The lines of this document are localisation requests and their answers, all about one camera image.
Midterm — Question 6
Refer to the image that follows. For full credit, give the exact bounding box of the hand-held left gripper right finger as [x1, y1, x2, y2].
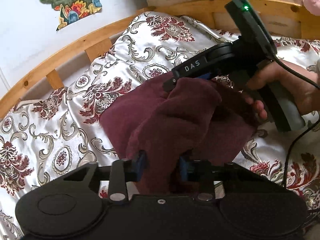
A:
[178, 155, 251, 202]

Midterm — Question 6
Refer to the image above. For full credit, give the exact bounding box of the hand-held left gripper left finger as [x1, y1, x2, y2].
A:
[62, 150, 148, 204]

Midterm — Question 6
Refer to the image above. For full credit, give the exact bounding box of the maroon long-sleeve sweater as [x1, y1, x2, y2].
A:
[100, 76, 257, 196]

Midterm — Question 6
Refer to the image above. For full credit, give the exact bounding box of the person's right hand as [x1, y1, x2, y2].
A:
[241, 59, 320, 121]

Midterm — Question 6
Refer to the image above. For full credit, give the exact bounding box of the pink cloth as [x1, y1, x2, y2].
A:
[303, 0, 320, 15]

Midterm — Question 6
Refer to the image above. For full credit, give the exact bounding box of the floral satin bedspread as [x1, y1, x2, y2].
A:
[0, 11, 320, 240]

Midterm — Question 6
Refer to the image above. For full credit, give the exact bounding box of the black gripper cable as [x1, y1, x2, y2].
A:
[271, 52, 320, 189]

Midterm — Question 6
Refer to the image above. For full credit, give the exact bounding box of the wooden bed frame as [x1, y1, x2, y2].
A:
[0, 0, 320, 120]

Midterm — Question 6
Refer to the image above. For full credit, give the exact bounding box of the landscape wall poster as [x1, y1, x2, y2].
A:
[34, 0, 103, 32]

